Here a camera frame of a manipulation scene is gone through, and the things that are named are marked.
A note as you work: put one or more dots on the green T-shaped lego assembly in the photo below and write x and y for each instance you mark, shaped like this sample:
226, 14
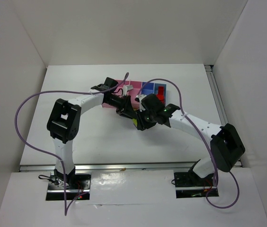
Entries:
135, 122

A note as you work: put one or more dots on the large pink container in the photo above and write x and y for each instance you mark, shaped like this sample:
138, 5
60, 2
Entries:
110, 83

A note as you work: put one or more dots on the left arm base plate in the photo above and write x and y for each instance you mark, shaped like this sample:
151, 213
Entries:
79, 187

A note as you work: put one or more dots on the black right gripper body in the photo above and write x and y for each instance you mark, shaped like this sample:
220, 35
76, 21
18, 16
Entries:
126, 105

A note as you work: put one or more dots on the red rounded lego brick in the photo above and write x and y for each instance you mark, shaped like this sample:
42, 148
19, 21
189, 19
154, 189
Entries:
161, 98

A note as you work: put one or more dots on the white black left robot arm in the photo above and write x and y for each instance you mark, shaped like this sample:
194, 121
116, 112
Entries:
64, 120

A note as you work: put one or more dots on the aluminium front rail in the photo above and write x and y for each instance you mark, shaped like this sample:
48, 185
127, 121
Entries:
112, 167

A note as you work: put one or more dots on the light blue container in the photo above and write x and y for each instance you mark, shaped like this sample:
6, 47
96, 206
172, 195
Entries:
156, 89

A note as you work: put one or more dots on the small red lego brick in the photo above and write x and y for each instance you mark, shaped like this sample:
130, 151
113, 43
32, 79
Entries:
161, 90

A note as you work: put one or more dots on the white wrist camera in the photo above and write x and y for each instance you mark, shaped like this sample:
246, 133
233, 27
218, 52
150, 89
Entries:
126, 88
139, 99

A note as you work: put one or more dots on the small pink container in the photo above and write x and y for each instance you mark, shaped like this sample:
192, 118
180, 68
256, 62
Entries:
133, 92

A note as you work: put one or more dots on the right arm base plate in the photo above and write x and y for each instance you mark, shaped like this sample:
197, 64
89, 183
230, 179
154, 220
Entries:
190, 185

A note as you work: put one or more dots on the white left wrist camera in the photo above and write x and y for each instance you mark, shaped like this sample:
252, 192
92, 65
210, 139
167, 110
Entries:
139, 99

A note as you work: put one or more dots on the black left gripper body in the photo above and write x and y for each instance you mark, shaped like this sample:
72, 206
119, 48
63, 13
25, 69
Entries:
154, 111

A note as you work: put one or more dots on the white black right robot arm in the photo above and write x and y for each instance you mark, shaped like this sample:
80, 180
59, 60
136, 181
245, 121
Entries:
223, 143

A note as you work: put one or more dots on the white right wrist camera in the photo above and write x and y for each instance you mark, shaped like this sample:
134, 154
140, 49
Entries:
126, 88

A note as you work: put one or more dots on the aluminium side rail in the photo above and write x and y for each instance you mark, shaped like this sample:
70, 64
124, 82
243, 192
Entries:
216, 94

